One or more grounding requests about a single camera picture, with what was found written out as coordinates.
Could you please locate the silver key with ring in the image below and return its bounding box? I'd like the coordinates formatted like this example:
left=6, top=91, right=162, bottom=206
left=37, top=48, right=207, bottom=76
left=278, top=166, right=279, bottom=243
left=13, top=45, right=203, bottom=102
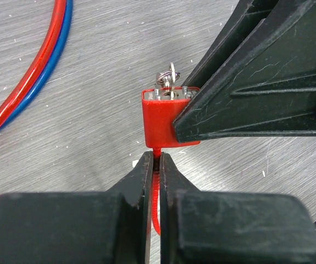
left=154, top=62, right=180, bottom=100

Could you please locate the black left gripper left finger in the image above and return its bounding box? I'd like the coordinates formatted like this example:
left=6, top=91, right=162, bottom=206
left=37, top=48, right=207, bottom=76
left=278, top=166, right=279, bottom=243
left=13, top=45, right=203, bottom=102
left=0, top=152, right=153, bottom=263

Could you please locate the red cable padlock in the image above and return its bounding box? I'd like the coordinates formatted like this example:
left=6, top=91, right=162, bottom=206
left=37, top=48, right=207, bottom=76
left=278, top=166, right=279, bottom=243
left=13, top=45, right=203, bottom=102
left=142, top=86, right=199, bottom=234

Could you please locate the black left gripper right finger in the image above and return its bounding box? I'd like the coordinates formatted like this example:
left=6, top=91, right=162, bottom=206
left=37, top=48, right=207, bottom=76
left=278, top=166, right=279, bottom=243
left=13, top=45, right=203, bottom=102
left=159, top=153, right=316, bottom=263

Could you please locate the red cable lock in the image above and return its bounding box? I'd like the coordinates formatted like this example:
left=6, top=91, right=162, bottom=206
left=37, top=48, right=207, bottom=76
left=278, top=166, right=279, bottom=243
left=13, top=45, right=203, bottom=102
left=0, top=1, right=66, bottom=127

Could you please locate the blue cable lock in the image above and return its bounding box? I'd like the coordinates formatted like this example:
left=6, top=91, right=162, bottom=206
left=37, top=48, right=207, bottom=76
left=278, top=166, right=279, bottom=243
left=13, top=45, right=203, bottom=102
left=0, top=0, right=74, bottom=130

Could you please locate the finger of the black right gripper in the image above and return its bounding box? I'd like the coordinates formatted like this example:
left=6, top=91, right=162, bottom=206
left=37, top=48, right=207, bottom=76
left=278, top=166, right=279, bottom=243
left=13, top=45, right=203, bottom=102
left=173, top=0, right=316, bottom=142

